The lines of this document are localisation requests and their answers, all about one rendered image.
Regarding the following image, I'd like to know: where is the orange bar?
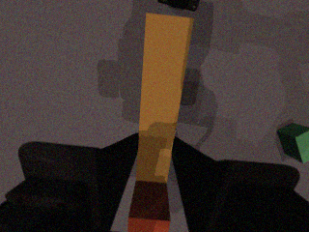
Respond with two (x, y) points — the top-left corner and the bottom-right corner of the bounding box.
(127, 14), (193, 232)

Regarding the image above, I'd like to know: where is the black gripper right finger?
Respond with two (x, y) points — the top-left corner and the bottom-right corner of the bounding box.
(172, 136), (300, 232)

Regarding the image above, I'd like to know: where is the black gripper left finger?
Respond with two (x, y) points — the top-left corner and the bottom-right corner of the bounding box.
(18, 133), (139, 231)

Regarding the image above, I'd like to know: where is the green rectangular block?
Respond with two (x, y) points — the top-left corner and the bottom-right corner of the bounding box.
(276, 123), (309, 163)

